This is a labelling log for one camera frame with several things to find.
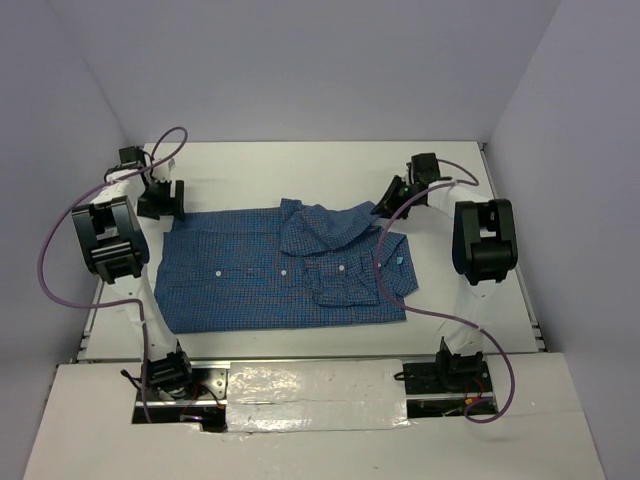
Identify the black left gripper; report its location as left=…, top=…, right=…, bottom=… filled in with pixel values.
left=136, top=178, right=185, bottom=221

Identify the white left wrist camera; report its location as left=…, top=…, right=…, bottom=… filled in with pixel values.
left=149, top=158, right=175, bottom=184

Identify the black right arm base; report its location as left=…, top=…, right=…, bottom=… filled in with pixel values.
left=394, top=339, right=498, bottom=419

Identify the aluminium table edge rail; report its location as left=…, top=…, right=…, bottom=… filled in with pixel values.
left=477, top=142, right=549, bottom=353

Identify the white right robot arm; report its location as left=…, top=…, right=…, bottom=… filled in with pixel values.
left=371, top=153, right=518, bottom=356

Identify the blue checkered long sleeve shirt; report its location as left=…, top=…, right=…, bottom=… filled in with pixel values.
left=154, top=199, right=418, bottom=334

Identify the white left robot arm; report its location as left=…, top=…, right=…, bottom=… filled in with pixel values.
left=72, top=146, right=196, bottom=399

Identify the white taped cover sheet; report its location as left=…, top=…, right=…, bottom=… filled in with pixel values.
left=226, top=359, right=409, bottom=433

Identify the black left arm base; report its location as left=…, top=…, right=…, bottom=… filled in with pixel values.
left=132, top=363, right=229, bottom=433

